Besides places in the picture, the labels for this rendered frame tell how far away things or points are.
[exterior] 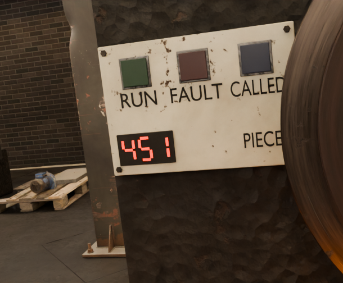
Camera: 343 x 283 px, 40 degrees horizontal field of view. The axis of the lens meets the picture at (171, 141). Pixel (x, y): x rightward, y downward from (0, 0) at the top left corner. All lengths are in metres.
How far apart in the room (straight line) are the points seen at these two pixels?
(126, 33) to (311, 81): 0.29
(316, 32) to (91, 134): 2.90
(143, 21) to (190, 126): 0.16
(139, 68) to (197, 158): 0.14
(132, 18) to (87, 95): 2.64
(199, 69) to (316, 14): 0.19
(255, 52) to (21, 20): 7.12
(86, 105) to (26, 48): 4.38
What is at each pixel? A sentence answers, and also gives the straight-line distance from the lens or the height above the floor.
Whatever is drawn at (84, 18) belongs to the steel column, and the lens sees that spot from 3.30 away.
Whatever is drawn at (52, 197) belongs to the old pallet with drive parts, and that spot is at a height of 0.13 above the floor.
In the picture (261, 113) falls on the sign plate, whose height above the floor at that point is 1.13.
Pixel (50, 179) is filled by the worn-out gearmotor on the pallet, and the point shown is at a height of 0.26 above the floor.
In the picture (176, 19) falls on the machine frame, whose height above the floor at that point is 1.26.
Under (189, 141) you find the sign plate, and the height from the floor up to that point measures 1.10.
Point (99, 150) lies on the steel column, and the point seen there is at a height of 0.74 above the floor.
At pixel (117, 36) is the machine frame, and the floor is 1.25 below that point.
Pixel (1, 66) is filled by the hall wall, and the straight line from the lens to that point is 7.82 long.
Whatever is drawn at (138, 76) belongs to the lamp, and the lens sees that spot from 0.63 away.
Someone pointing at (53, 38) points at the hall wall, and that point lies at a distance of 7.39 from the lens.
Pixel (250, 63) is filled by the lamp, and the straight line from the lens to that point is 0.61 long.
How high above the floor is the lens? 1.19
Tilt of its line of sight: 8 degrees down
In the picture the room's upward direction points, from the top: 7 degrees counter-clockwise
